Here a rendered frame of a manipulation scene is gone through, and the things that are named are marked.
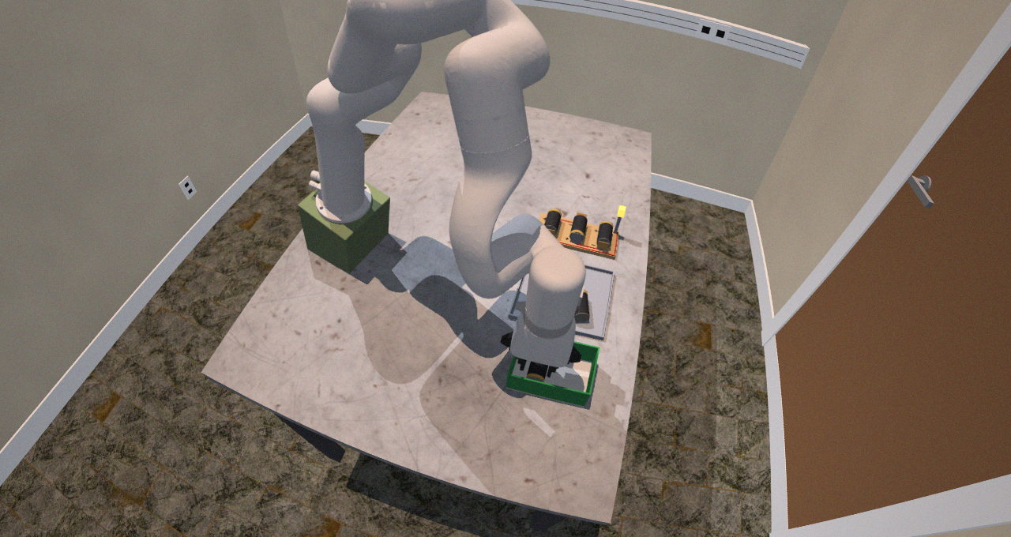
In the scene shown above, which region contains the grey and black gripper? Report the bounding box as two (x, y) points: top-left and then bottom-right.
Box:
(501, 312), (581, 377)

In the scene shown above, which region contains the black and gold battery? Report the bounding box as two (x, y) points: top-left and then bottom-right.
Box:
(574, 289), (590, 322)
(569, 215), (588, 241)
(596, 220), (613, 248)
(526, 362), (548, 382)
(544, 208), (562, 235)

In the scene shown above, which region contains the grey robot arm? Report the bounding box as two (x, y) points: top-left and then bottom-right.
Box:
(306, 0), (586, 339)

